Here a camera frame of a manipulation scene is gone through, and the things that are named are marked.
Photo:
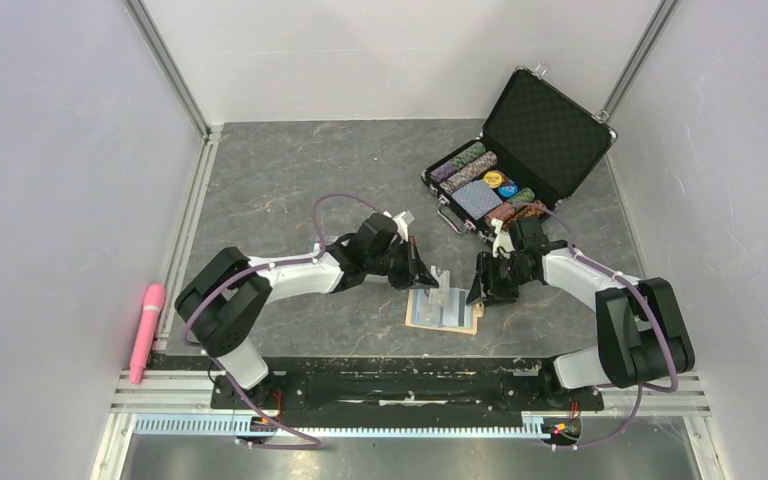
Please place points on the black poker chip case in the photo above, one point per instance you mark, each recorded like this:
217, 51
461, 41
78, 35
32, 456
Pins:
543, 140

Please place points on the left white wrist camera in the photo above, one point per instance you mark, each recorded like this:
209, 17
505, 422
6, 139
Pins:
402, 220

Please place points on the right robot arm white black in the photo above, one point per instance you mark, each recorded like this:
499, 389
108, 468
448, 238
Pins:
641, 333

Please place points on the yellow dealer button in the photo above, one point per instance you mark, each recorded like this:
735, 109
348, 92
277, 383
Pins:
494, 179

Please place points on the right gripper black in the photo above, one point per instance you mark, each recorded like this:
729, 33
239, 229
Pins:
486, 281

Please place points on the blue round poker chip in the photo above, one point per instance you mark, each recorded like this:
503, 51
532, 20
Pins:
507, 191

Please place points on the pink cylindrical object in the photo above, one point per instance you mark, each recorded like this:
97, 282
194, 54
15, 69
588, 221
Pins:
152, 306

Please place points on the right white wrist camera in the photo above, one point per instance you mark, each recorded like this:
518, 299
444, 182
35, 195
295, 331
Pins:
502, 246

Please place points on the green poker chip stack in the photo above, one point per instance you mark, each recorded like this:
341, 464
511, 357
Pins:
522, 197

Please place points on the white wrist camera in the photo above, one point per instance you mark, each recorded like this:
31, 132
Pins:
402, 220
502, 246

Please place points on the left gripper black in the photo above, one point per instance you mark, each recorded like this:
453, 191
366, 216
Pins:
408, 277

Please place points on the pink brown poker chip row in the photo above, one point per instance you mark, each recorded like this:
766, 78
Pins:
470, 172

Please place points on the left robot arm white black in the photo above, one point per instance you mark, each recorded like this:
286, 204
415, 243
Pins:
222, 302

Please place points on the white toothed cable rail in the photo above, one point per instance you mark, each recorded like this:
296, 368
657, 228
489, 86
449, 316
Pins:
248, 426

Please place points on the purple green poker chip row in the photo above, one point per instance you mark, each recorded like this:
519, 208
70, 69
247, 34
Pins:
458, 162

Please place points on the blue playing card deck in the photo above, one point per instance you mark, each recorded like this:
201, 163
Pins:
477, 199

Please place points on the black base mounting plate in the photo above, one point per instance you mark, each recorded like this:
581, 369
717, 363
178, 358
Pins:
337, 391

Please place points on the orange brown poker chip row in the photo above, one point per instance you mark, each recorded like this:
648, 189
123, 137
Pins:
507, 213

